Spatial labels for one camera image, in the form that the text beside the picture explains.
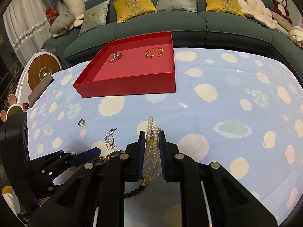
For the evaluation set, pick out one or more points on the cream knotted cushion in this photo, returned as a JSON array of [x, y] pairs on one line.
[[296, 36]]

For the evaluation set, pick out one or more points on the white mouse ear mirror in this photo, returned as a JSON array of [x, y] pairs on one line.
[[14, 107]]

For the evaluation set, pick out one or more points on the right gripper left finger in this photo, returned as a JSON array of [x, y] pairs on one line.
[[126, 167]]

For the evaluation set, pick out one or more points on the grey plush animal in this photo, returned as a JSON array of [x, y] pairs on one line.
[[62, 24]]

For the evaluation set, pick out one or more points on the orange red plush toy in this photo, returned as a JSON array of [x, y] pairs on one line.
[[51, 15]]

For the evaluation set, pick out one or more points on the red jewelry tray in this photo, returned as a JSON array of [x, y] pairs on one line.
[[147, 66]]

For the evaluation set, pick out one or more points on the left yellow embroidered cushion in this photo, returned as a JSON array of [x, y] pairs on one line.
[[128, 9]]

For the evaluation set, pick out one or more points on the left grey-green embroidered cushion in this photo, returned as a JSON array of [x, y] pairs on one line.
[[95, 17]]

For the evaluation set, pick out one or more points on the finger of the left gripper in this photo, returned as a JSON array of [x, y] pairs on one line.
[[85, 157]]

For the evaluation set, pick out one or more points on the cream flower shaped cushion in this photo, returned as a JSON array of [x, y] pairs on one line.
[[257, 10]]

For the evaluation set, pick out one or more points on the red monkey plush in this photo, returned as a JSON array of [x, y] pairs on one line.
[[280, 7]]

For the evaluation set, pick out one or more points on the blue planet pattern tablecloth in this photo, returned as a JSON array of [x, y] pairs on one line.
[[241, 110]]

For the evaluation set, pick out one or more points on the yellow embroidered cushion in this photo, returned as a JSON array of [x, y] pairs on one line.
[[227, 6], [128, 9]]

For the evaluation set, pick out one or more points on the right yellow embroidered cushion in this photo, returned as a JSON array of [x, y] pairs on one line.
[[227, 6]]

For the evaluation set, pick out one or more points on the white plush cow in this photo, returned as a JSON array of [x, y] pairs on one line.
[[76, 7]]

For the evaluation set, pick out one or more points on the white round wooden device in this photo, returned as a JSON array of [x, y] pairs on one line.
[[41, 64]]

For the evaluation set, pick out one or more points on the dark green sofa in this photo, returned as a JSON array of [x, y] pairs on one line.
[[210, 29]]

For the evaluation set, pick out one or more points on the gold hoop earring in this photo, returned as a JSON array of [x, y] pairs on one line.
[[81, 122]]

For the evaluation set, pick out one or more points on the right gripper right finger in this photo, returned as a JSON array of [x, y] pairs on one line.
[[178, 167]]

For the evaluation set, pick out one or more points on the white sheer curtain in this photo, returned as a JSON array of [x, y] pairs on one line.
[[27, 27]]

